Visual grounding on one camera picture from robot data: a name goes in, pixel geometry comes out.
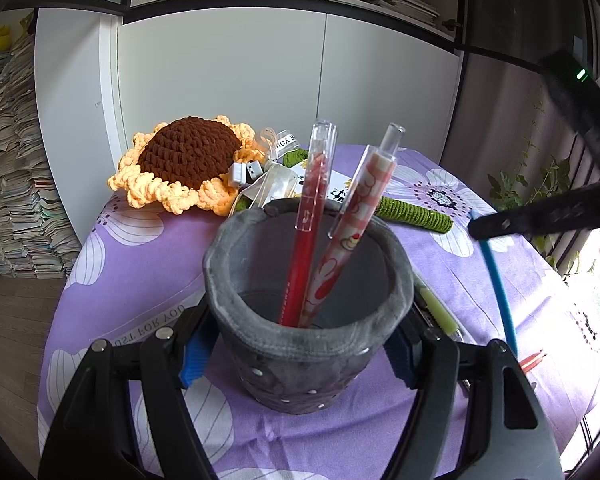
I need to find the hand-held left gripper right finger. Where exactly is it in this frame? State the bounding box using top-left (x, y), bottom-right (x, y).
top-left (380, 310), bottom-right (566, 480)

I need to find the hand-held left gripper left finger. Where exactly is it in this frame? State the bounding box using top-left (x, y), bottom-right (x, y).
top-left (37, 304), bottom-right (221, 480)

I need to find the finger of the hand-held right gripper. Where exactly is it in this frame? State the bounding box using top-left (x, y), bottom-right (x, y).
top-left (467, 175), bottom-right (600, 242)

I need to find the grey dotted pen holder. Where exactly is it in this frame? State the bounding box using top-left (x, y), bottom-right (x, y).
top-left (202, 199), bottom-right (415, 416)

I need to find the blue pen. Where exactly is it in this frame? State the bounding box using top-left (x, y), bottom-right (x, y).
top-left (469, 210), bottom-right (520, 358)

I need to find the purple floral tablecloth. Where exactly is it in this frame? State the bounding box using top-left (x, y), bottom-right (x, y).
top-left (37, 142), bottom-right (600, 480)

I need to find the crochet sunflower head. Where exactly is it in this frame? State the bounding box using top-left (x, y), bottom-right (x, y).
top-left (106, 115), bottom-right (271, 217)

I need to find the pink patterned pen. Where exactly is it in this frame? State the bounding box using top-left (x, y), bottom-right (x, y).
top-left (300, 122), bottom-right (406, 330)

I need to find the yellow-green pen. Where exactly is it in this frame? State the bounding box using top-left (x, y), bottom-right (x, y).
top-left (412, 270), bottom-right (463, 342)

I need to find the green crochet stem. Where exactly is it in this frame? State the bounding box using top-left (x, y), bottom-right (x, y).
top-left (232, 146), bottom-right (453, 235)

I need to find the sunflower print gift card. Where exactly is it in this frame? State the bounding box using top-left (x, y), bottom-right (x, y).
top-left (280, 160), bottom-right (357, 206)

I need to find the green potted plant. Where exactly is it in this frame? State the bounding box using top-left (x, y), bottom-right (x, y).
top-left (487, 100), bottom-right (596, 281)

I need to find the white cabinet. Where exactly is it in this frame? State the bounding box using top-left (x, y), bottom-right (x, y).
top-left (35, 0), bottom-right (466, 246)

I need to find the red pen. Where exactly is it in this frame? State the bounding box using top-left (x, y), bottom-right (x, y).
top-left (279, 119), bottom-right (339, 327)

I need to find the tall pile of books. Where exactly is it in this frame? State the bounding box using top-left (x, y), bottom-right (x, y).
top-left (0, 35), bottom-right (83, 281)

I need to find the orange utility knife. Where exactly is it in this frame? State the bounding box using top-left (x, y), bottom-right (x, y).
top-left (519, 351), bottom-right (548, 373)

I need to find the pile of worn books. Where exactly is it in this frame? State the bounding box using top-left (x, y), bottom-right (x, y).
top-left (360, 0), bottom-right (441, 27)

